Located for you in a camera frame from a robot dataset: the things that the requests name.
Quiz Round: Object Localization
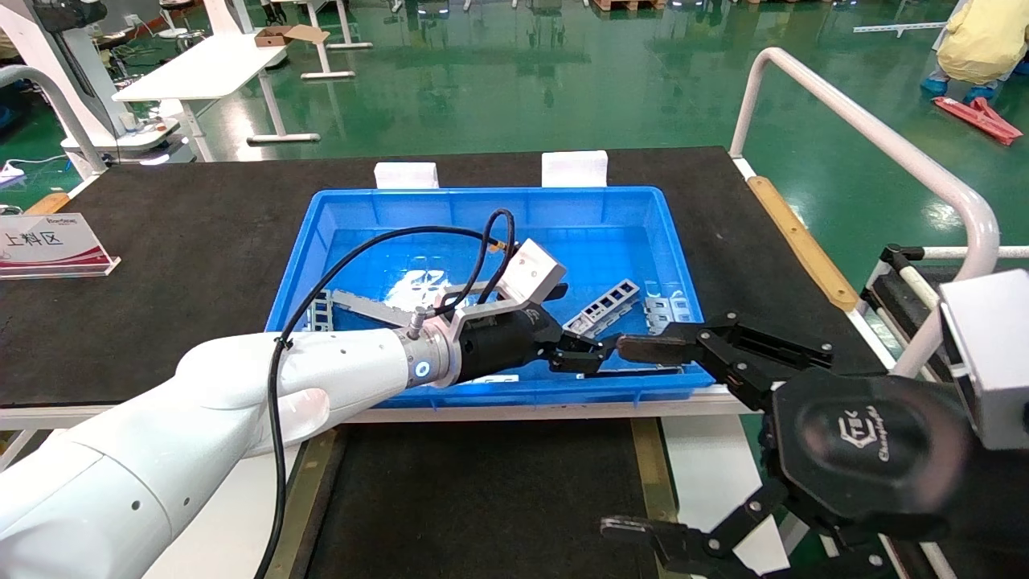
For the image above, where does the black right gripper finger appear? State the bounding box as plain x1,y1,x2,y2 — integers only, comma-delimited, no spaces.
617,314,834,411
599,478,813,579

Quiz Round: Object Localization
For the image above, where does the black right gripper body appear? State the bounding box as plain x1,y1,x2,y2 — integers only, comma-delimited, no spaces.
760,368,978,541

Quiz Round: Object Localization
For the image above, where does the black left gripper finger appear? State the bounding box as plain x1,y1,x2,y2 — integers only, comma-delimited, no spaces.
547,351,609,376
553,326,620,359

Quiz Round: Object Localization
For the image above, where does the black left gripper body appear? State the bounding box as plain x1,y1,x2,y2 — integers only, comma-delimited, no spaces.
458,306,564,384

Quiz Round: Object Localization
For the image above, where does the perforated grey metal bracket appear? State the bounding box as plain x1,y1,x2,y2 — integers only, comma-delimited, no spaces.
563,279,642,339

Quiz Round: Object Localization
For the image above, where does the black container with brass edges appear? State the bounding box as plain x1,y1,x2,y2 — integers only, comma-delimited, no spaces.
261,418,684,579

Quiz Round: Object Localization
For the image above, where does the dark thin metal strip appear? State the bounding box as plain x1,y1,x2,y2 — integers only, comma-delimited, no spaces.
587,366,684,380

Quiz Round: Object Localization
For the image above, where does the flat slotted metal plate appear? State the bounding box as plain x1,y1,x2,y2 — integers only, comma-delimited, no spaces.
643,296,694,335

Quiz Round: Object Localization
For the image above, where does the blue plastic bin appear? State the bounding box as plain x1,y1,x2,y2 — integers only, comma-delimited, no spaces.
265,187,716,409

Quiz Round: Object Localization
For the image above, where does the wooden edge strip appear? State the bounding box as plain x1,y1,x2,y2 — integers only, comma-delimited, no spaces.
746,176,859,313

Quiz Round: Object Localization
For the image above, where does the plain grey metal bar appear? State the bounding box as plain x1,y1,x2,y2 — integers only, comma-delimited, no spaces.
332,289,419,330

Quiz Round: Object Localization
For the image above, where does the white foam block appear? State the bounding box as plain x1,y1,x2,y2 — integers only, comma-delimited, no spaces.
375,162,440,191
541,150,609,189

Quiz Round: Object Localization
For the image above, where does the white horizontal tube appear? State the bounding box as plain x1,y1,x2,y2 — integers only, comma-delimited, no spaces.
916,245,1029,261

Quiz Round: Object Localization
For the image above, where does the black table mat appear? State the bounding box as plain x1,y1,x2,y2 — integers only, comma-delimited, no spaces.
0,146,889,409

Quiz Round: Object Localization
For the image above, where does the red floor tool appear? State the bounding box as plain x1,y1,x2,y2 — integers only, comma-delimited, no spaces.
933,96,1023,146

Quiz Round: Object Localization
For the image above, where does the long white pole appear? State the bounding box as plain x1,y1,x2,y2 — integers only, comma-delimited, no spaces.
848,20,949,37

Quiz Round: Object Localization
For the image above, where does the open cardboard box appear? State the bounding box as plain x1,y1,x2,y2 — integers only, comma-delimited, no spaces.
255,25,330,47

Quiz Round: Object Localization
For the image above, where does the person in blue shoe covers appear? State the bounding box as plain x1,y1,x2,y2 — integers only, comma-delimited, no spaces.
920,0,1029,101

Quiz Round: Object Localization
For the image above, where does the white workshop table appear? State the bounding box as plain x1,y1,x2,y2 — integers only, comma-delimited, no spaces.
112,32,322,163

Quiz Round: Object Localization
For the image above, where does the white machine base platform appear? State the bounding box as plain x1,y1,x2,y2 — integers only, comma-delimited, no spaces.
60,113,194,166

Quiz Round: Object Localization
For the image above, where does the white stool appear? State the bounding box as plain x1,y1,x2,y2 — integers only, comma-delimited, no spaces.
157,0,206,41

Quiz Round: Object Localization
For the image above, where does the acrylic sign with red stripe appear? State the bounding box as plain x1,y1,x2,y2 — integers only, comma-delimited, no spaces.
0,212,121,280

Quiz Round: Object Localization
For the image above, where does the short wooden strip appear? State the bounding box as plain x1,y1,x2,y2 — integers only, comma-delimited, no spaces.
24,191,73,216

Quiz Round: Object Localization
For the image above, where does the white machine column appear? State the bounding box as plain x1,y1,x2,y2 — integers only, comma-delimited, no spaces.
0,0,109,146

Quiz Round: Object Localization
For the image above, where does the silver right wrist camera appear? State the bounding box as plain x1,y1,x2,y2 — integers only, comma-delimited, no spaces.
939,269,1029,451

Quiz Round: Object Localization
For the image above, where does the black cart frame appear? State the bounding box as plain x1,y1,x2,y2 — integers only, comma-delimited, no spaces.
862,244,957,379

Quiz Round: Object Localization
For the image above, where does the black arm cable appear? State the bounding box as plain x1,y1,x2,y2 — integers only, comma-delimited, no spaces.
256,208,516,579

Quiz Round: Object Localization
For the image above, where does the white tubular guard rail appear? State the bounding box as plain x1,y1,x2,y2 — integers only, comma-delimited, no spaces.
728,47,1000,379

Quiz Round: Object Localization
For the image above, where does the white table leg frame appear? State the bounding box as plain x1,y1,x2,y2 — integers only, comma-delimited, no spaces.
273,0,375,81

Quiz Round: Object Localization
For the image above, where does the grey tubular rail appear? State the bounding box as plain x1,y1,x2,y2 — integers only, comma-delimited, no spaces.
0,64,108,178

